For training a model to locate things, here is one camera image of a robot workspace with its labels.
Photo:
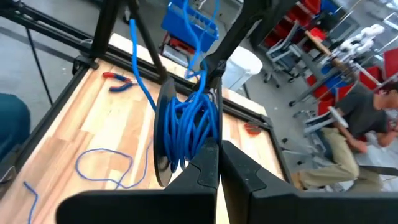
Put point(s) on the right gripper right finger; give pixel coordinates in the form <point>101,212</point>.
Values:
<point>280,208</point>

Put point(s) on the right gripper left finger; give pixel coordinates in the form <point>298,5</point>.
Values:
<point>140,208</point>

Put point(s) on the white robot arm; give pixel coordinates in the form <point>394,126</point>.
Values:
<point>360,39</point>

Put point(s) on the red plastic bin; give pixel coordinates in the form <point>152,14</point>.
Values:
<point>391,62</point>
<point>371,77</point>
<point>323,91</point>

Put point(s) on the person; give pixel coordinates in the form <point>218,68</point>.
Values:
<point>360,112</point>

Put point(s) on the white trash bin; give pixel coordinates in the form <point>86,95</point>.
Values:
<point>244,67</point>

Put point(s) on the dark teal round object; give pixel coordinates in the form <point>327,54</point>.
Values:
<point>12,124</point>

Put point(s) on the grey blue office chair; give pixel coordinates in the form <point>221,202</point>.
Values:
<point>281,46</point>

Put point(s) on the grey red toolbox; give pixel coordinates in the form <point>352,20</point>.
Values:
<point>178,51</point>

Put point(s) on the wooden workbench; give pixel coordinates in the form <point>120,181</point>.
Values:
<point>326,53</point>

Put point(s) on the blue ribbed plastic crate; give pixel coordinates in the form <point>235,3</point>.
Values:
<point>174,21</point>

